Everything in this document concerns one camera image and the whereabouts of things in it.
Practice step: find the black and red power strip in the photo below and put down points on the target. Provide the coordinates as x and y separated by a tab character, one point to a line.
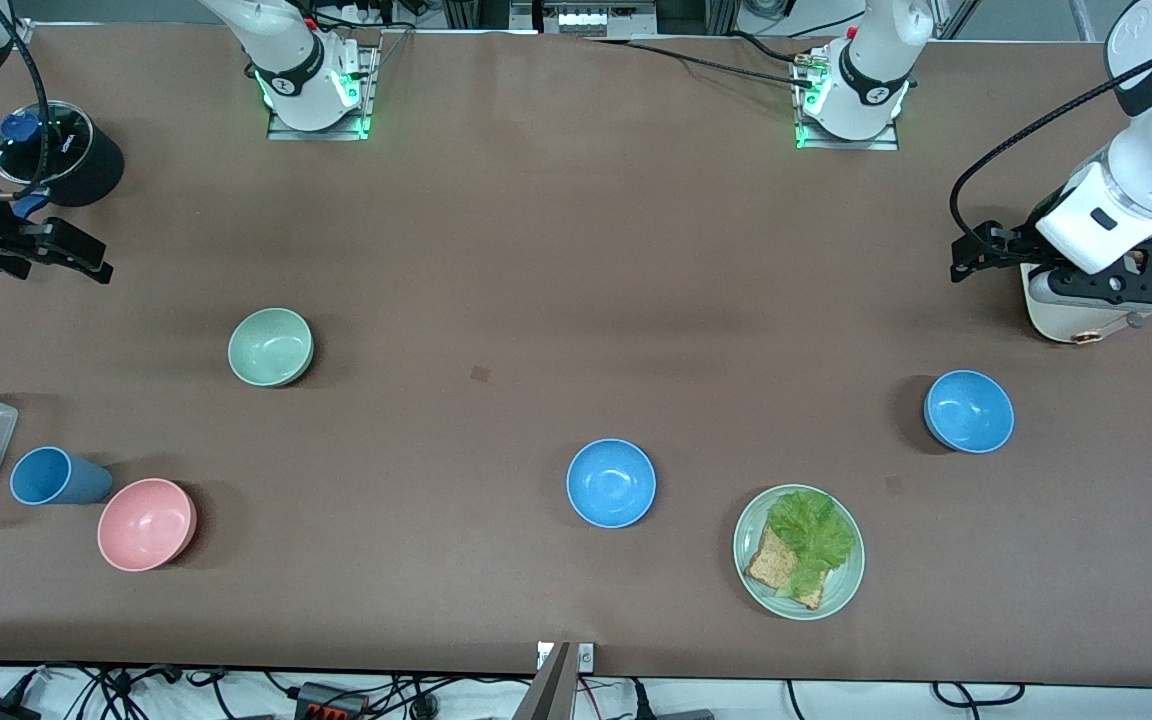
331	700

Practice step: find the white toaster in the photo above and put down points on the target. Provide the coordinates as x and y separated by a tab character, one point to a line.
1056	322

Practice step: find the blue object under glass lid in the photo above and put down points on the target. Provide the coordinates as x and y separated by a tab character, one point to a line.
19	128

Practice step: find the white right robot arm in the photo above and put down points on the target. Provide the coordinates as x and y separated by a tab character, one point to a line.
286	60

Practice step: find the pink bowl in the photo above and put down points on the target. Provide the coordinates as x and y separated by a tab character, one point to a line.
144	525

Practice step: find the green plate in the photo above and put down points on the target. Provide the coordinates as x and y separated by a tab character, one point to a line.
846	570

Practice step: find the grey socket strip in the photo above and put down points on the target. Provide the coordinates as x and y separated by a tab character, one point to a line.
596	18

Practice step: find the brown bread slice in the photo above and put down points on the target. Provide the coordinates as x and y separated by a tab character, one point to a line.
766	565

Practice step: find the blue cup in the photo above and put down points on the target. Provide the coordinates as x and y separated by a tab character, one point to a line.
56	477

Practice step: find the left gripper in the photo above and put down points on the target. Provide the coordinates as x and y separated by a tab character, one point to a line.
1023	243

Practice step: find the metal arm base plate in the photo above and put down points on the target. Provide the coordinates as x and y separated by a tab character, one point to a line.
368	95
891	138

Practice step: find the black round container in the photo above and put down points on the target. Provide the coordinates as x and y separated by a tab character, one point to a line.
96	165

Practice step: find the green lettuce leaf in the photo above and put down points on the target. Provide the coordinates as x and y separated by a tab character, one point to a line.
814	535

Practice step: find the blue bowl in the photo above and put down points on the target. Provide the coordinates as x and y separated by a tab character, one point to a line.
611	483
969	411

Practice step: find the grey metal bar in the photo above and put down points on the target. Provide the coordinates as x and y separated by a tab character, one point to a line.
546	690

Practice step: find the blue plastic clip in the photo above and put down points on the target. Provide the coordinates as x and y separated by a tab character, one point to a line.
31	205

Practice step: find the green bowl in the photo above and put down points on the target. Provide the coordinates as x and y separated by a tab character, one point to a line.
270	347

